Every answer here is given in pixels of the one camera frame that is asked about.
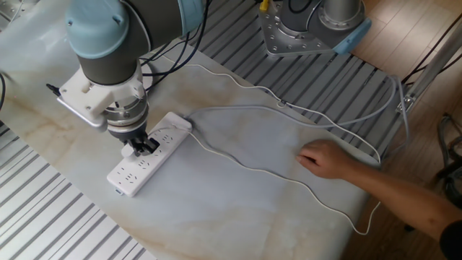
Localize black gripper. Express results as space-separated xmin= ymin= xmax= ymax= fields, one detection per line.
xmin=107 ymin=122 xmax=161 ymax=157

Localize white plug adapter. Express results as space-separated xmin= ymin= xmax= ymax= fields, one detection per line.
xmin=121 ymin=143 xmax=136 ymax=160

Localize thin white lamp cord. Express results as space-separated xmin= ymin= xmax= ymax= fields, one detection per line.
xmin=147 ymin=63 xmax=383 ymax=236

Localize person's bare forearm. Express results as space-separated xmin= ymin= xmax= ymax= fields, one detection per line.
xmin=342 ymin=162 xmax=456 ymax=241

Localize white power strip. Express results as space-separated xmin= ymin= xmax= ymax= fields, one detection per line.
xmin=106 ymin=111 xmax=193 ymax=198

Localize person's bare hand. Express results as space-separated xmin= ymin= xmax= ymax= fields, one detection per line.
xmin=295 ymin=139 xmax=357 ymax=181

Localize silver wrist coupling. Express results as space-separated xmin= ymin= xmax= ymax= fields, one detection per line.
xmin=104 ymin=97 xmax=149 ymax=133

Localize dark metal chair base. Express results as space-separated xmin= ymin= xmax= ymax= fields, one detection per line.
xmin=436 ymin=113 xmax=462 ymax=203

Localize black shirt sleeve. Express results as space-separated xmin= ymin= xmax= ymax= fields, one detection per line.
xmin=439 ymin=220 xmax=462 ymax=260

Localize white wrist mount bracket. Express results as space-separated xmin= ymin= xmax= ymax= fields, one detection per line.
xmin=56 ymin=61 xmax=149 ymax=129

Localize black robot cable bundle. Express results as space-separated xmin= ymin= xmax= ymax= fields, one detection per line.
xmin=139 ymin=0 xmax=212 ymax=91

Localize grey power strip cable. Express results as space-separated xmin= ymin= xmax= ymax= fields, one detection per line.
xmin=183 ymin=74 xmax=411 ymax=160

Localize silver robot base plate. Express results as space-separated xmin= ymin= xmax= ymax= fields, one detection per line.
xmin=258 ymin=1 xmax=336 ymax=58

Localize black base cable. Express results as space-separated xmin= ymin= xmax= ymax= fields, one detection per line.
xmin=287 ymin=0 xmax=323 ymax=15

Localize aluminium frame post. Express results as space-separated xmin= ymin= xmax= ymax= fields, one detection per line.
xmin=395 ymin=21 xmax=462 ymax=115

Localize black cables behind post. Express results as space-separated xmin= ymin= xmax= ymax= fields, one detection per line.
xmin=401 ymin=14 xmax=462 ymax=86

